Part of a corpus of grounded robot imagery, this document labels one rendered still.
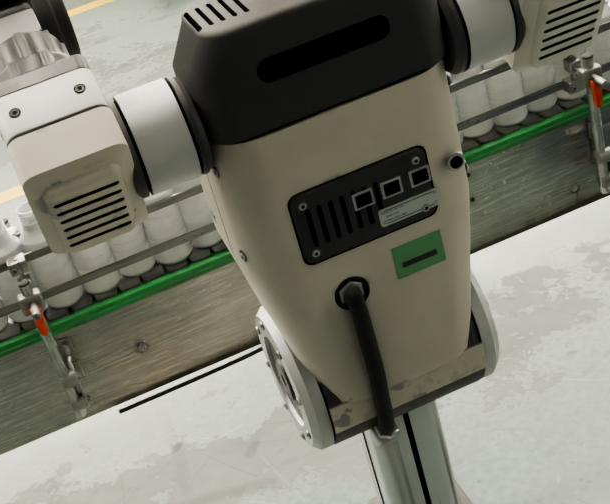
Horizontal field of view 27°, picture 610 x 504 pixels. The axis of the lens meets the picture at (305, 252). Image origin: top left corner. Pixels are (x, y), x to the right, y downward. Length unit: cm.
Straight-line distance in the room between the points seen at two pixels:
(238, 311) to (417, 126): 89
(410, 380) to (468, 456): 168
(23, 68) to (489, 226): 112
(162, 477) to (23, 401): 122
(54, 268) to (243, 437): 136
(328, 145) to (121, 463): 220
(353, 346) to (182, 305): 76
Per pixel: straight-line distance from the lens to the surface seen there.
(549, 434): 293
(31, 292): 179
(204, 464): 311
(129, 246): 188
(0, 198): 470
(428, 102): 111
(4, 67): 112
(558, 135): 205
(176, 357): 196
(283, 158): 107
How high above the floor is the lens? 196
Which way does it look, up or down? 31 degrees down
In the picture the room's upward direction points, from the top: 16 degrees counter-clockwise
